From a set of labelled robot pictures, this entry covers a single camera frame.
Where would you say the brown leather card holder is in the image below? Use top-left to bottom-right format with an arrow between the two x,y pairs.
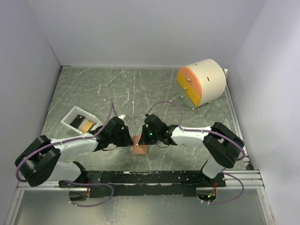
132,135 -> 148,156

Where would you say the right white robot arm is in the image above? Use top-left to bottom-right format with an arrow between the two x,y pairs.
138,114 -> 245,187

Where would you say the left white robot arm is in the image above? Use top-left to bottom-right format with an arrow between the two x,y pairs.
15,115 -> 133,187

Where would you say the cards stack in tray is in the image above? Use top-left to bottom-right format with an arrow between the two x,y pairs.
70,115 -> 96,134

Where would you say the white card tray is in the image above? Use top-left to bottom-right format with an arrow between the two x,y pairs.
60,106 -> 103,135

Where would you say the cream round drawer cabinet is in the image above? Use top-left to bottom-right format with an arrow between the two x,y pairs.
176,59 -> 226,108

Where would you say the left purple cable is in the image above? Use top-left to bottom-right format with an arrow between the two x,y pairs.
15,98 -> 118,207

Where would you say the purple cable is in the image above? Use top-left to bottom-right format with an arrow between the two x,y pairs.
146,101 -> 246,205
15,98 -> 118,207

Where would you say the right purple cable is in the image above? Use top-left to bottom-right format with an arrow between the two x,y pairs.
146,101 -> 246,205

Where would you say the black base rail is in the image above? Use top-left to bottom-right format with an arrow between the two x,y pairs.
59,170 -> 225,198

